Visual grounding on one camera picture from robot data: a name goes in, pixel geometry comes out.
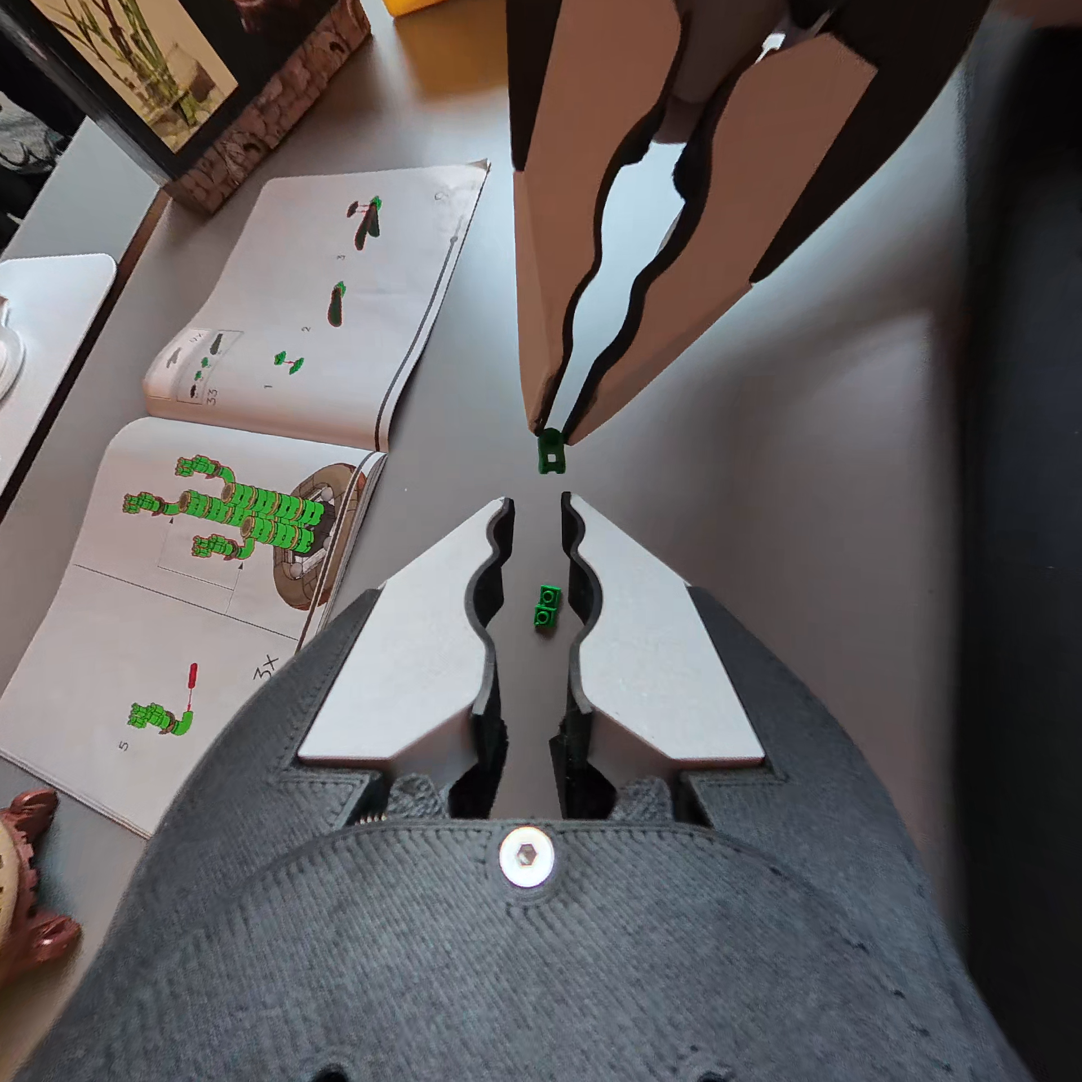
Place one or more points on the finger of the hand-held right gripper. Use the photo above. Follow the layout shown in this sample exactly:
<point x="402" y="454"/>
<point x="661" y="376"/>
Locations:
<point x="575" y="127"/>
<point x="744" y="186"/>

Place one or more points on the green two-stud lego piece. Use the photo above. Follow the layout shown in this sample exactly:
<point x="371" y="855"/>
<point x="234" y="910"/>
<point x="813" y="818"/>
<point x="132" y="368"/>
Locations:
<point x="546" y="609"/>

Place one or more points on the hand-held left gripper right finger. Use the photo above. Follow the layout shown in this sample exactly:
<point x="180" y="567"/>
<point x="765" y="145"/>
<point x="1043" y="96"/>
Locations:
<point x="668" y="676"/>

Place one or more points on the white stand base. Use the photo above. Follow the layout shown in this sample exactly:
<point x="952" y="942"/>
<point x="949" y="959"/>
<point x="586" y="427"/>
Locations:
<point x="59" y="338"/>

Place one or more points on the dark lego set box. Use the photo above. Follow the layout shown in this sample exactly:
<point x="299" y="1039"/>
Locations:
<point x="253" y="76"/>

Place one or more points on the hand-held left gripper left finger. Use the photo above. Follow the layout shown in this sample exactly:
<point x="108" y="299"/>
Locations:
<point x="406" y="676"/>

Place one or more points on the yellow plastic box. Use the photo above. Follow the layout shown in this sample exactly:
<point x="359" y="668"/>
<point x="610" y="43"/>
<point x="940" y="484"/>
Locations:
<point x="448" y="7"/>

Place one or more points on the black perforated chair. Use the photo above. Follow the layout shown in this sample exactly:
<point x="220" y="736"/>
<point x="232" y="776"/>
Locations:
<point x="1031" y="592"/>

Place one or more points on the small green lego clip piece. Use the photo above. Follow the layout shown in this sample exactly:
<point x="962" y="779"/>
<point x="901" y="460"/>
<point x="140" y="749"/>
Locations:
<point x="550" y="452"/>

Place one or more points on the tan lego pot model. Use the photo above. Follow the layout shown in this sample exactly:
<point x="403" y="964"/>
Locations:
<point x="38" y="921"/>

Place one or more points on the open lego instruction booklet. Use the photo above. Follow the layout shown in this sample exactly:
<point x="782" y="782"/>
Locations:
<point x="279" y="279"/>

